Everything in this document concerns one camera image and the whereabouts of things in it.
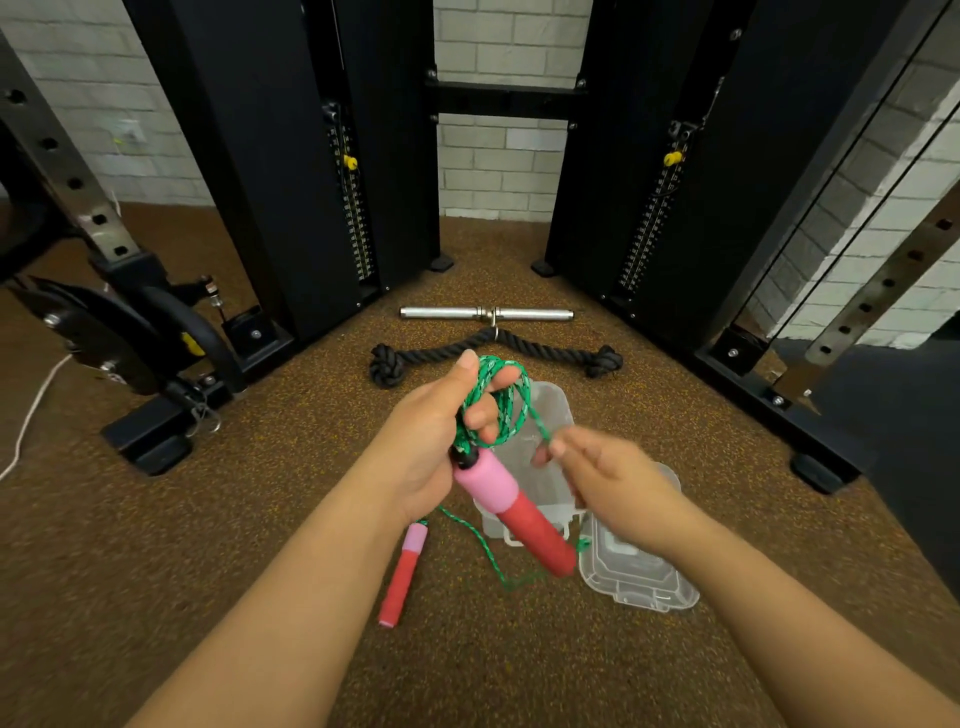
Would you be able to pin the person's right hand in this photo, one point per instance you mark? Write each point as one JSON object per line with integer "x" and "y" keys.
{"x": 622, "y": 495}

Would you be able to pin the person's left hand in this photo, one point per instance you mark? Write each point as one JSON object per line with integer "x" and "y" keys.
{"x": 420, "y": 442}

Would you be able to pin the person's right thumb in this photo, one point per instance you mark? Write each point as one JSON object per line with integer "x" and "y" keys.
{"x": 553, "y": 459}

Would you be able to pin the person's left thumb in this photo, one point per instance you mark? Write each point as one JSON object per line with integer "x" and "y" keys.
{"x": 457, "y": 379}

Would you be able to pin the person's right forearm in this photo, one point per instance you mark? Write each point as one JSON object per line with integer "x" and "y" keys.
{"x": 787, "y": 637}

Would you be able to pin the person's left forearm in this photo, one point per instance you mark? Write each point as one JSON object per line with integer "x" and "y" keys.
{"x": 300, "y": 600}

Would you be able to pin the clear plastic storage box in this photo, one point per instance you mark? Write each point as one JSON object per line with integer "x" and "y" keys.
{"x": 551, "y": 409}

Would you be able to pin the silver straight bar attachment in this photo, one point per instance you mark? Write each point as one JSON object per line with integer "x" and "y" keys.
{"x": 450, "y": 313}

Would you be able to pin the clear plastic box lid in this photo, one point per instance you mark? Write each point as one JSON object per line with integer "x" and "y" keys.
{"x": 637, "y": 577}

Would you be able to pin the weight stack with scale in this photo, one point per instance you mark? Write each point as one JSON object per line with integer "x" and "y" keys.
{"x": 358, "y": 217}
{"x": 651, "y": 225}

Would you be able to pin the silver snap hook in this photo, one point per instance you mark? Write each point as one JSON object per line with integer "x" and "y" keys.
{"x": 201, "y": 412}

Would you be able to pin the black machine crossbar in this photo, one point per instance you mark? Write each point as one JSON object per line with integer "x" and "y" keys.
{"x": 506, "y": 100}

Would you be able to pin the black rack base foot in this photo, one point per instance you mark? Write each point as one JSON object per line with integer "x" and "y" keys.
{"x": 161, "y": 435}

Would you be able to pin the black padded bench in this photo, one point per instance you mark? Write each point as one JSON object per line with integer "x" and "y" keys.
{"x": 900, "y": 435}

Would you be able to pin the silver perforated rack upright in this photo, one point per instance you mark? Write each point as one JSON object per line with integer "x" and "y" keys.
{"x": 67, "y": 165}
{"x": 870, "y": 300}

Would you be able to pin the white wall outlet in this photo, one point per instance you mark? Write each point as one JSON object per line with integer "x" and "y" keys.
{"x": 129, "y": 133}

